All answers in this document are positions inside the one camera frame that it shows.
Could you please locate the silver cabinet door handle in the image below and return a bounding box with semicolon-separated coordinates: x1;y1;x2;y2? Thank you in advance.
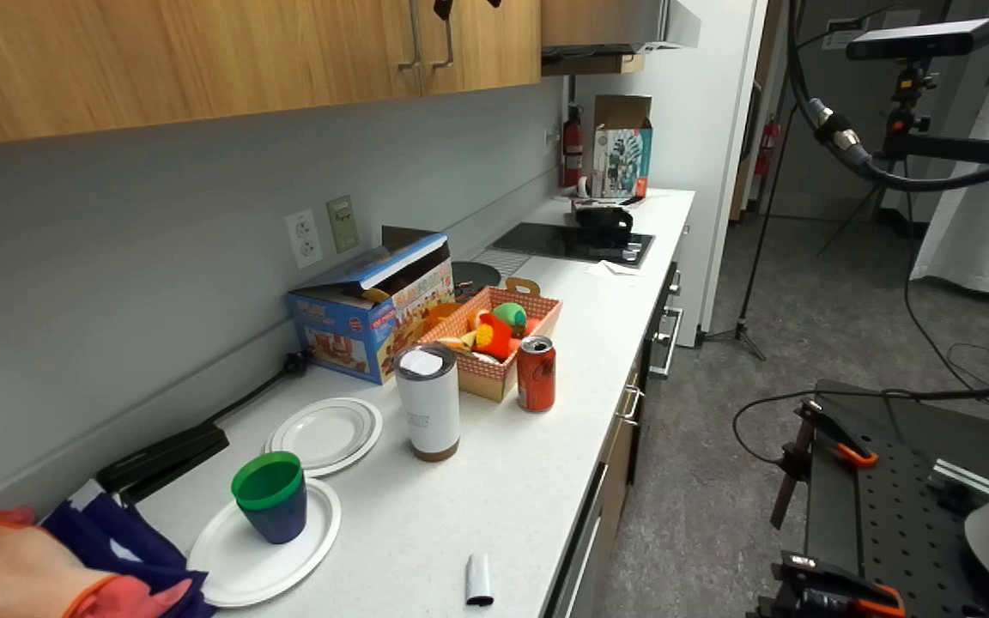
429;0;460;73
390;0;424;73

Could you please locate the wooden table top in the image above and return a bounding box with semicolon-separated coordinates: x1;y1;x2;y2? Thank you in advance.
418;0;545;98

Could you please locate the wooden cabinet door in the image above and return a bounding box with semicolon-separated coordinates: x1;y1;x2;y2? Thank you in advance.
0;0;424;152

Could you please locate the range hood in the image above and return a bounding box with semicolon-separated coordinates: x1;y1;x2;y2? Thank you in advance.
538;0;704;80

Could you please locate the cookware cardboard box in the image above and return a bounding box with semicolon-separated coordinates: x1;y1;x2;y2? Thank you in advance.
589;91;654;202

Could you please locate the black pot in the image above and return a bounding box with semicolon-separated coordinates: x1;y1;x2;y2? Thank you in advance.
570;200;640;250

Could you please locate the black cooktop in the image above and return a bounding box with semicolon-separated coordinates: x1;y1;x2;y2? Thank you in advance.
487;215;659;270

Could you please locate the black round plate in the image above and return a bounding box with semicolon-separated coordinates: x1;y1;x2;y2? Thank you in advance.
450;256;506;304

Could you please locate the green toy ball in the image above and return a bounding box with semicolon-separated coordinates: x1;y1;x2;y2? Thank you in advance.
492;297;533;335

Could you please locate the red toy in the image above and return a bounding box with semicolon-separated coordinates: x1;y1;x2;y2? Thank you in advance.
472;307;519;363

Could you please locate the orange toy fruit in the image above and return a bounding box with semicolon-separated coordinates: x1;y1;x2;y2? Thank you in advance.
437;323;498;358

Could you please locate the colourful cardboard toy box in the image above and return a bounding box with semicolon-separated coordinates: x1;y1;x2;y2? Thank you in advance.
280;231;460;386

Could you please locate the red checkered cardboard tray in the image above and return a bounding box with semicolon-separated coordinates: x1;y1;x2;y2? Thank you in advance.
416;274;566;405

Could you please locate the red soda can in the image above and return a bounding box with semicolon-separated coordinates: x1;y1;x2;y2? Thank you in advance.
514;334;558;415

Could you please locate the white tumbler brown base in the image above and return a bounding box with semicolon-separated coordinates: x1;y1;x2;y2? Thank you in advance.
390;343;467;465

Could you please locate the black tripod stand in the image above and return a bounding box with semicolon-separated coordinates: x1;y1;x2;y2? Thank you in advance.
877;54;989;170

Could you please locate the white paper plate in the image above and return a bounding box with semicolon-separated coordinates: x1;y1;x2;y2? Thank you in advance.
268;390;387;481
184;476;344;615

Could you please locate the green rimmed blue cup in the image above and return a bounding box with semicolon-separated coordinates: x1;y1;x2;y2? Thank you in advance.
225;448;313;550

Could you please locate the black rectangular case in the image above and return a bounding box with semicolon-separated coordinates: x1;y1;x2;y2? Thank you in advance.
91;417;233;512

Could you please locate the white curtain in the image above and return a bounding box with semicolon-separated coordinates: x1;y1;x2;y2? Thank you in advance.
906;19;989;302

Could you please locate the black orange clamp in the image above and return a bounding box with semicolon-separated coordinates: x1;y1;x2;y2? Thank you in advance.
760;550;913;618
766;394;881;531

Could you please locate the small white cylinder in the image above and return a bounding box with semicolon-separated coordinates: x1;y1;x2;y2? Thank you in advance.
460;550;498;611

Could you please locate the dark blue cloth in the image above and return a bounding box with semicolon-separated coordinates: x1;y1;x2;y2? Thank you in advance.
39;489;221;618

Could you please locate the black perforated mounting table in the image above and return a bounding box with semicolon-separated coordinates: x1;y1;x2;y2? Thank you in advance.
801;376;989;618

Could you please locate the white wall outlet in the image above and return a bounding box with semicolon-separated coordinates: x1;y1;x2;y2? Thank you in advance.
321;191;365;256
280;207;327;274

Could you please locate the thick black cable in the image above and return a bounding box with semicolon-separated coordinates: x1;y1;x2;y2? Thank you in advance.
785;0;989;196

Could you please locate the silver drawer handle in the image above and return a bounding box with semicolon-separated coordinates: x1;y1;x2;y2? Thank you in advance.
646;302;684;381

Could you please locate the black stereo camera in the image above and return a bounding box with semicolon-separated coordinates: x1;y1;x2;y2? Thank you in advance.
841;14;989;65

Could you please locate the thin black floor cable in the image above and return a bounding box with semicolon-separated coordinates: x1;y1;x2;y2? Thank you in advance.
724;259;989;470

